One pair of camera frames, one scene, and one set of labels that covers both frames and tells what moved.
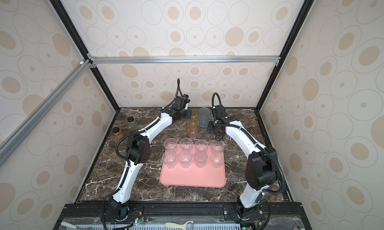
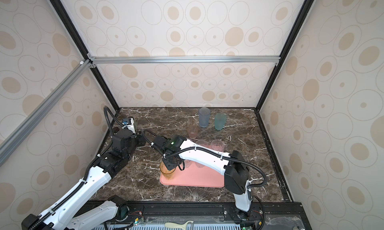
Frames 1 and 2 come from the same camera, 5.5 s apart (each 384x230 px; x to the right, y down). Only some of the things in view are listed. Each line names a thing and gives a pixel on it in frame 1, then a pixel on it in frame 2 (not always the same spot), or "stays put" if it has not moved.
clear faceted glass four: x=217 y=147 stays put
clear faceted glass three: x=201 y=145 stays put
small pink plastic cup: x=192 y=131 stays put
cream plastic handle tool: x=182 y=226 stays put
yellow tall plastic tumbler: x=194 y=119 → x=167 y=173
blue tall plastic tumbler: x=204 y=117 stays put
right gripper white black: x=210 y=130 → x=168 y=166
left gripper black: x=189 y=113 → x=142 y=140
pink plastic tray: x=208 y=176 stays put
